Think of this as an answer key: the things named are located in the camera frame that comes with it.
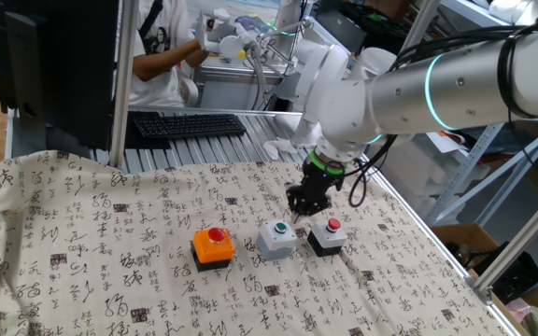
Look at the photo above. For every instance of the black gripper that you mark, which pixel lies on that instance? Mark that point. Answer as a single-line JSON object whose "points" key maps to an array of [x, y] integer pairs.
{"points": [[321, 182]]}

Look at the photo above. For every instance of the white black box red button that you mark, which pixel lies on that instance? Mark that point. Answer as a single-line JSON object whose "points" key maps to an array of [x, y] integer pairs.
{"points": [[327, 241]]}

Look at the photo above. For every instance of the grey box green button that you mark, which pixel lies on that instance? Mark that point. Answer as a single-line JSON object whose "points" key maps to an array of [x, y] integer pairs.
{"points": [[273, 245]]}

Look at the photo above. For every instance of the bulky white robot arm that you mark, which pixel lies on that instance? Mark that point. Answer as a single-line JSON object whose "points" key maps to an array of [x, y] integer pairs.
{"points": [[313, 70]]}

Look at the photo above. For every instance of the slim white robot arm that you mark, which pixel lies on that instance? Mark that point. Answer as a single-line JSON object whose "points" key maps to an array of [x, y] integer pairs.
{"points": [[287, 14]]}

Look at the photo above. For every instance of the bare person forearm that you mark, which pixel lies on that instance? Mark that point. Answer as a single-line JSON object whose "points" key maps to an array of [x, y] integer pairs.
{"points": [[166, 58], [200, 57]]}

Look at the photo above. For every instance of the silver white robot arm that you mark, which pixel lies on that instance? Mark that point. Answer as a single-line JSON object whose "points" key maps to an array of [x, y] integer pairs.
{"points": [[437, 93]]}

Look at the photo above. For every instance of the crumpled white cloth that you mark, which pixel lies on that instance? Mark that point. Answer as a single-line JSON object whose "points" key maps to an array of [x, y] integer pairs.
{"points": [[280, 147]]}

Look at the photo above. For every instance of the orange box big red button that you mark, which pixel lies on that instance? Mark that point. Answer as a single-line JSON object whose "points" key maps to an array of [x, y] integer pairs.
{"points": [[213, 254]]}

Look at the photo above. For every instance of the aluminium cross bar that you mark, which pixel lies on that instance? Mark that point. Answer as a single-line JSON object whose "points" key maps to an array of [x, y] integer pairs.
{"points": [[250, 112]]}

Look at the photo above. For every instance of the grey metal workbench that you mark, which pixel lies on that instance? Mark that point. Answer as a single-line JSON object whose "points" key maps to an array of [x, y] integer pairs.
{"points": [[231, 93]]}

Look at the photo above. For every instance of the black computer keyboard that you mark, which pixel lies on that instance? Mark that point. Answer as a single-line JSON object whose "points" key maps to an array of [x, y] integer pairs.
{"points": [[189, 126]]}

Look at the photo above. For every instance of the brown cardboard box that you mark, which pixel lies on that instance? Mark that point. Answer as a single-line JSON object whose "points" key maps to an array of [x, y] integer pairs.
{"points": [[451, 233]]}

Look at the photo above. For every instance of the black desk mat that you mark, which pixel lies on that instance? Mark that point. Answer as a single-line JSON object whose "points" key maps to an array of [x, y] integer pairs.
{"points": [[147, 142]]}

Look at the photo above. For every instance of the black equipment case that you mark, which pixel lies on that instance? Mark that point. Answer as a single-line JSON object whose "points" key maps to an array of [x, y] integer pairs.
{"points": [[339, 23]]}

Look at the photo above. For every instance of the person in white t-shirt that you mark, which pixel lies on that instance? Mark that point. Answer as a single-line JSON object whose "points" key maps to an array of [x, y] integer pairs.
{"points": [[157, 93]]}

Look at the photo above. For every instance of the beige calligraphy print tablecloth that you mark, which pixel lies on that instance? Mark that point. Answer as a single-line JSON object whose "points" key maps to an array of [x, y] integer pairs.
{"points": [[110, 233]]}

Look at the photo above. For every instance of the black plastic box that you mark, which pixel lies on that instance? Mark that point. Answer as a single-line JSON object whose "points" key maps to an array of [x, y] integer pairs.
{"points": [[521, 280]]}

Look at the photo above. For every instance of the pink packet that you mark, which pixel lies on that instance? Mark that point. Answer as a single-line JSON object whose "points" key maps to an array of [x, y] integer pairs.
{"points": [[519, 309]]}

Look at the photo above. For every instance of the grey metal shelf rack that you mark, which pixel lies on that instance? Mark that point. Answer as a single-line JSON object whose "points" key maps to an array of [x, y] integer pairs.
{"points": [[477, 14]]}

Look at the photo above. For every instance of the olive green bag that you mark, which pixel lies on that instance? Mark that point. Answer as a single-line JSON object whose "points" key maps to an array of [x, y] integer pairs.
{"points": [[533, 324]]}

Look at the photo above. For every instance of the black computer monitor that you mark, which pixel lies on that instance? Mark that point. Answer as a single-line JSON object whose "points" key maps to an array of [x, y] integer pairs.
{"points": [[63, 70]]}

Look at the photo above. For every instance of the white plastic bag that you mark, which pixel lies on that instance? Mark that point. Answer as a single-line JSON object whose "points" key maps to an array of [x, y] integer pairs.
{"points": [[530, 9]]}

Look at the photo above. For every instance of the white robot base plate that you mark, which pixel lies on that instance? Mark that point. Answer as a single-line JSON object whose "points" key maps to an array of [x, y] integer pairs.
{"points": [[287, 128]]}

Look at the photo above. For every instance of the aluminium table frame rail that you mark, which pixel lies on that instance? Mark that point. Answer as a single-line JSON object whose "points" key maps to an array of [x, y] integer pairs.
{"points": [[437, 243]]}

